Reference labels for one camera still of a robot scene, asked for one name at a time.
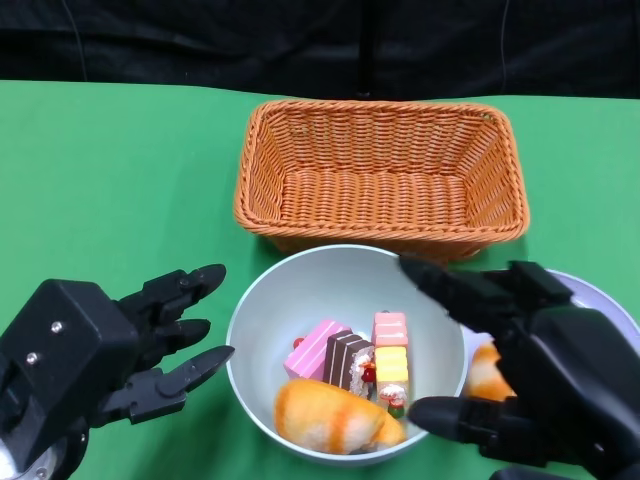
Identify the yellow cake slice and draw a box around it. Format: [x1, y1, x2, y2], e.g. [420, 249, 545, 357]
[374, 345, 412, 419]

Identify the chocolate brown cake slice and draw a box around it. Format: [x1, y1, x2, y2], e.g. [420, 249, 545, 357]
[323, 329, 376, 400]

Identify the pale green bowl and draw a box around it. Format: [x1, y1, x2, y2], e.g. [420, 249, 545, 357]
[225, 243, 470, 469]

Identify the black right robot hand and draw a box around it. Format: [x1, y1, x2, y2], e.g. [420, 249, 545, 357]
[398, 255, 640, 480]

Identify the oval orange bread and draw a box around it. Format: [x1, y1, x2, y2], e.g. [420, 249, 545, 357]
[273, 378, 407, 455]

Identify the magenta pink cake slice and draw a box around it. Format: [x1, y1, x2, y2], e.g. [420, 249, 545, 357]
[283, 319, 354, 384]

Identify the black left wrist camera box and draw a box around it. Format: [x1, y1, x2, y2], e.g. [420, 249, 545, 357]
[0, 278, 142, 471]

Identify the white-striped orange bread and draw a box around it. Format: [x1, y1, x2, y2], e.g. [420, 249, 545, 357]
[462, 342, 517, 401]

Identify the green table cloth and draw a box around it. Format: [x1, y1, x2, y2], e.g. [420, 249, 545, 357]
[0, 78, 640, 480]

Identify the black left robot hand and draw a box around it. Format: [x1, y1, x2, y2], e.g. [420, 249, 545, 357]
[102, 263, 236, 426]

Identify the salmon pink cake slice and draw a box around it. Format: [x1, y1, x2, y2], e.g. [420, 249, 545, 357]
[372, 310, 411, 349]

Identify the orange wicker basket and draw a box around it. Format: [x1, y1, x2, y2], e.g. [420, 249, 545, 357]
[233, 98, 530, 264]

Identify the lavender plate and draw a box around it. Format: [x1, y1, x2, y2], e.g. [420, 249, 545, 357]
[457, 268, 640, 401]

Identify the black backdrop curtain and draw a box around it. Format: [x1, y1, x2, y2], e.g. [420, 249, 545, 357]
[0, 0, 640, 101]

